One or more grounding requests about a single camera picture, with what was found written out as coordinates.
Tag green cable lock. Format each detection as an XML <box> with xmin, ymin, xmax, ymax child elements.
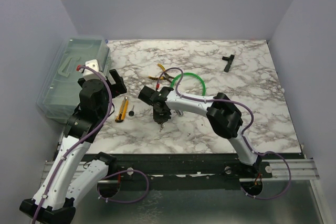
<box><xmin>170</xmin><ymin>72</ymin><xmax>207</xmax><ymax>116</ymax></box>

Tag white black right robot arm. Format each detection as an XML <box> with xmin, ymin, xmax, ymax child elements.
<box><xmin>138</xmin><ymin>86</ymin><xmax>261</xmax><ymax>178</ymax></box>

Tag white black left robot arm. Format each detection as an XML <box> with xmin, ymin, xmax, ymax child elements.
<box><xmin>19</xmin><ymin>66</ymin><xmax>127</xmax><ymax>223</ymax></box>

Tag black head key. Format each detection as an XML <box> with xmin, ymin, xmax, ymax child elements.
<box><xmin>128</xmin><ymin>106</ymin><xmax>134</xmax><ymax>116</ymax></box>

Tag yellow utility knife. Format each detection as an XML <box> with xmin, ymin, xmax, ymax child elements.
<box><xmin>115</xmin><ymin>97</ymin><xmax>129</xmax><ymax>123</ymax></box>

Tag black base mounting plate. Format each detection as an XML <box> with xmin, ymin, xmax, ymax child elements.
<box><xmin>98</xmin><ymin>154</ymin><xmax>272</xmax><ymax>193</ymax></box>

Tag clear plastic storage box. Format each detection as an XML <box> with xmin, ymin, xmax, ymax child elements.
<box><xmin>37</xmin><ymin>35</ymin><xmax>111</xmax><ymax>124</ymax></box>

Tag black T-shaped tool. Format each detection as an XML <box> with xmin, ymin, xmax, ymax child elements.
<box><xmin>222</xmin><ymin>55</ymin><xmax>235</xmax><ymax>72</ymax></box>

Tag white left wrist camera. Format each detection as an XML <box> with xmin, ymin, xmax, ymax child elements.
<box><xmin>76</xmin><ymin>59</ymin><xmax>106</xmax><ymax>81</ymax></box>

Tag yellow handled pliers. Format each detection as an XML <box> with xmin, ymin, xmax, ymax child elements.
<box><xmin>148</xmin><ymin>63</ymin><xmax>175</xmax><ymax>82</ymax></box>

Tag aluminium rail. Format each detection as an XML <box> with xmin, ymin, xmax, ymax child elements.
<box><xmin>41</xmin><ymin>159</ymin><xmax>320</xmax><ymax>184</ymax></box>

